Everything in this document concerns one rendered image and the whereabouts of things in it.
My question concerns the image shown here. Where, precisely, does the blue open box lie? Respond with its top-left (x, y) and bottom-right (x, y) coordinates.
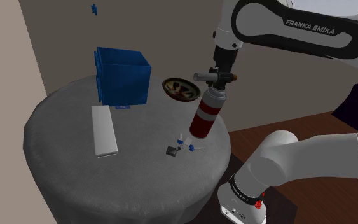
top-left (93, 46), bottom-right (152, 106)

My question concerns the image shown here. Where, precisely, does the red and white torch canister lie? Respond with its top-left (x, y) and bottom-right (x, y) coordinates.
top-left (189, 71), bottom-right (238, 139)

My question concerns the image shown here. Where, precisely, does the key ring with blue keys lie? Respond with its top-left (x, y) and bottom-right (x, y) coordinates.
top-left (165, 133), bottom-right (206, 157)

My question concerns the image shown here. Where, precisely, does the dark patterned bowl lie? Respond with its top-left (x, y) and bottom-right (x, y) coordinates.
top-left (162, 77), bottom-right (202, 103)

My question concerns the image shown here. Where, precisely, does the grey round ottoman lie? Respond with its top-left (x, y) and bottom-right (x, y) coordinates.
top-left (23, 74), bottom-right (232, 224)

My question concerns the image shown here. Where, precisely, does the white flat rectangular box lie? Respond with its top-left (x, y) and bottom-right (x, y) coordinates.
top-left (91, 104), bottom-right (119, 157)

